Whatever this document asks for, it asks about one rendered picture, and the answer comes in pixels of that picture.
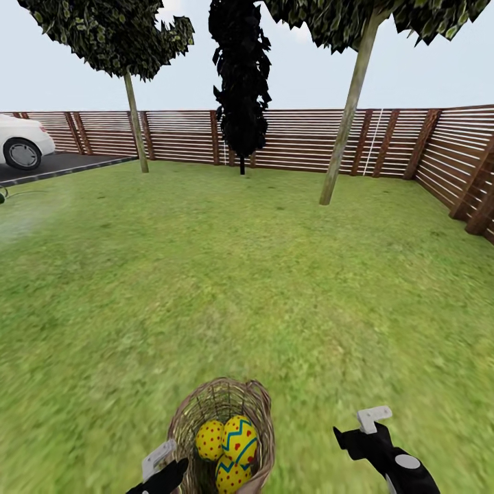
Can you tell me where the wicker basket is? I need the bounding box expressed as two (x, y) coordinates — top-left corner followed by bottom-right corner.
(158, 377), (277, 494)

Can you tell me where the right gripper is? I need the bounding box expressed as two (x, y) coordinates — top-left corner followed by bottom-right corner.
(333, 424), (393, 464)

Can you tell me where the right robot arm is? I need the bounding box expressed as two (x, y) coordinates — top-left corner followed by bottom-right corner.
(333, 405), (440, 494)

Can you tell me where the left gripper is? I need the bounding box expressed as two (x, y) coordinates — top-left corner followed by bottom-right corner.
(145, 458), (189, 494)

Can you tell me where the easter egg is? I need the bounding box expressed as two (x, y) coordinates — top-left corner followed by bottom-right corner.
(216, 392), (261, 465)
(212, 454), (254, 494)
(173, 381), (251, 470)

